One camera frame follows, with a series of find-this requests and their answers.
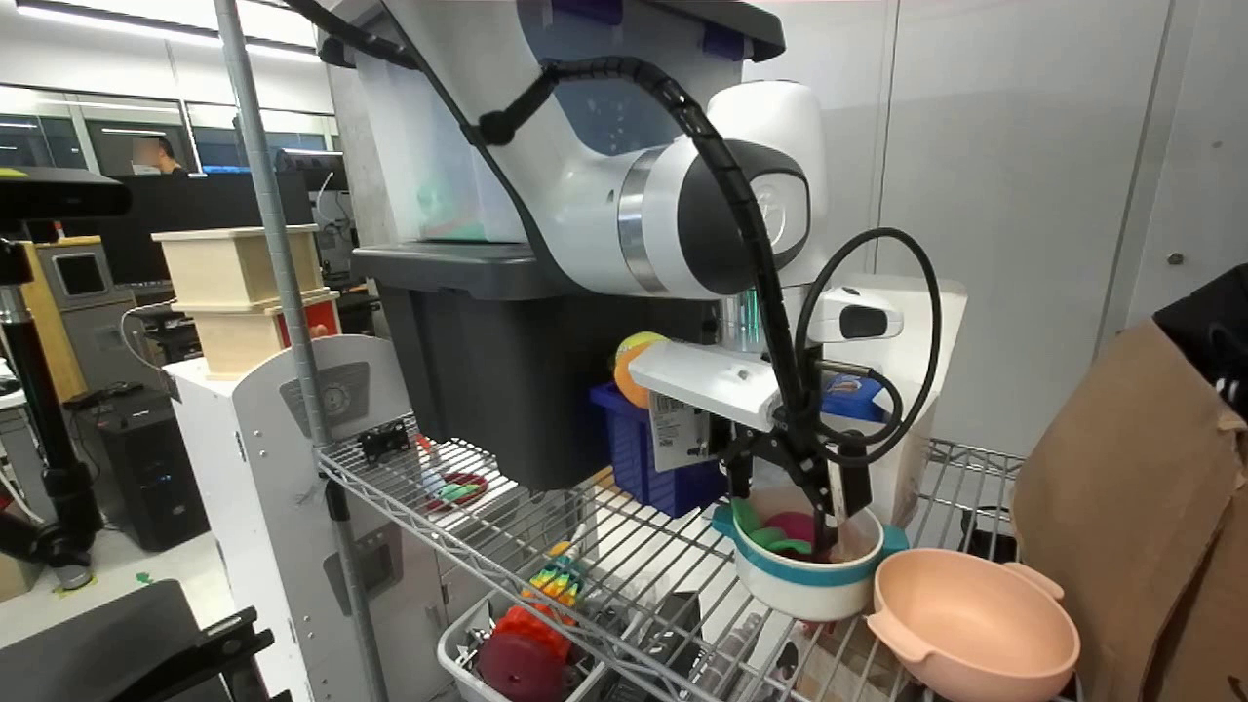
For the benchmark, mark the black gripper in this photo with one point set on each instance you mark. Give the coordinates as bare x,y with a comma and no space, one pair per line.
787,457

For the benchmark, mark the purple toy with green leaves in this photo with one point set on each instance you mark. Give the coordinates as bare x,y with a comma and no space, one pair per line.
787,534

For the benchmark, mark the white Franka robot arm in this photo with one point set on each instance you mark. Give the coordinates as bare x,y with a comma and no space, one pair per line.
598,171

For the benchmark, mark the white bowl with teal rim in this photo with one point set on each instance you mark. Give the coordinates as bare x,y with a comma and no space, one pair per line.
793,586

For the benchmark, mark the pink plastic bowl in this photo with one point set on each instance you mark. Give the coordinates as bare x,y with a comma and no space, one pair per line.
975,630

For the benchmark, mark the rainbow stacking toy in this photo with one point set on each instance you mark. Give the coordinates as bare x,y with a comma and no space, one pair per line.
554,579

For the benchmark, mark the dark red toy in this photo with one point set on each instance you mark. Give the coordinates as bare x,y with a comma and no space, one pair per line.
524,658

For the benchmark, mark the small green pink toy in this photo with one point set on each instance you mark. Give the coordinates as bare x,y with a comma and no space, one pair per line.
455,493

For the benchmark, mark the white box with blue label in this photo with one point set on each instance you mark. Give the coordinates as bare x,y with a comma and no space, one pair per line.
853,397

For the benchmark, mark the blue plastic bin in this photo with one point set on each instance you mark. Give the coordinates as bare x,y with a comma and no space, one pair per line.
648,470

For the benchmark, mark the dark grey storage bin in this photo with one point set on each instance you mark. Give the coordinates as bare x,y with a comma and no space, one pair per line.
520,378

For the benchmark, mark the brown cardboard box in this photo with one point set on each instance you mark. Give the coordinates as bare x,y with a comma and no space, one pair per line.
1134,519

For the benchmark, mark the black clip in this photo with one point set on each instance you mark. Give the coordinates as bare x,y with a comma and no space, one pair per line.
384,444

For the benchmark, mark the black bag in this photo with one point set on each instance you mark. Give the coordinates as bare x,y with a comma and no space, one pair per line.
1209,337

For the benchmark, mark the white grey cabinet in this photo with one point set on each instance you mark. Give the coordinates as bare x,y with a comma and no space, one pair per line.
247,519

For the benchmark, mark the cream plastic bin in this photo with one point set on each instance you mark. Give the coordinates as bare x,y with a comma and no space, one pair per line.
234,266
257,343

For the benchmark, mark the black floor box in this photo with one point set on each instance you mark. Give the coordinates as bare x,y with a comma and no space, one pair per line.
138,470

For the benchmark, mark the yellow cabinet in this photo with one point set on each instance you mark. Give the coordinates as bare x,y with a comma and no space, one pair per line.
63,315

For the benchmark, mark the black tripod stand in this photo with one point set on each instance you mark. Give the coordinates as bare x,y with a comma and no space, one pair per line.
39,392

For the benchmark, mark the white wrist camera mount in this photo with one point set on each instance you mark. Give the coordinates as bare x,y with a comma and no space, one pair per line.
702,378

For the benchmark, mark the plain black camera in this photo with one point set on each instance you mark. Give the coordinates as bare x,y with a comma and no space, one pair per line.
60,196

